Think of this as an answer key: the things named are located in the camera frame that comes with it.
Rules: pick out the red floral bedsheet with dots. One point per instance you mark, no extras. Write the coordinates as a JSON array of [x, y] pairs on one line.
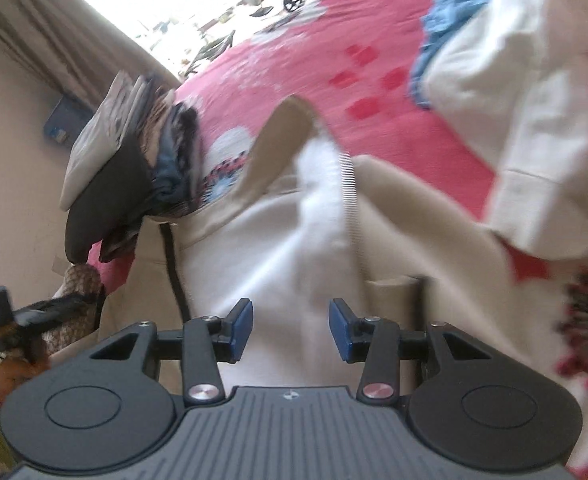
[[324, 60]]

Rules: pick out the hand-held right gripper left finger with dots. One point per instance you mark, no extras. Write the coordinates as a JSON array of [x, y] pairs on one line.
[[241, 329]]

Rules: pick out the stack of folded clothes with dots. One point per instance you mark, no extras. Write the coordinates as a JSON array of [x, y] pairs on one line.
[[109, 195]]

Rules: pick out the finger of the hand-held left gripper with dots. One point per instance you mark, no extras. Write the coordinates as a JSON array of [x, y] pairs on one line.
[[59, 310]]

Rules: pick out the white garment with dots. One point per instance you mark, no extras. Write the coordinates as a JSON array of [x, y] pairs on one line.
[[539, 110]]

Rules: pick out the blue wall box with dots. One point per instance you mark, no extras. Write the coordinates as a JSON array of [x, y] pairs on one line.
[[66, 120]]

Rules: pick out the beige knit sweater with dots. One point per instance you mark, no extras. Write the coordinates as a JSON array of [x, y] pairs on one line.
[[76, 285]]

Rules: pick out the beige zip jacket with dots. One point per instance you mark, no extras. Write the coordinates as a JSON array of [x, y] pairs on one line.
[[274, 240]]

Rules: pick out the blue knitted garment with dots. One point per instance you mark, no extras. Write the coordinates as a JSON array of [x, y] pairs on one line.
[[444, 20]]

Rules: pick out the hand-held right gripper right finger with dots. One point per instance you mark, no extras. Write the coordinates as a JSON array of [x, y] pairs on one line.
[[338, 331]]

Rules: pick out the beige curtain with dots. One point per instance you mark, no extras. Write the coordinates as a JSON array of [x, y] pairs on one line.
[[39, 15]]

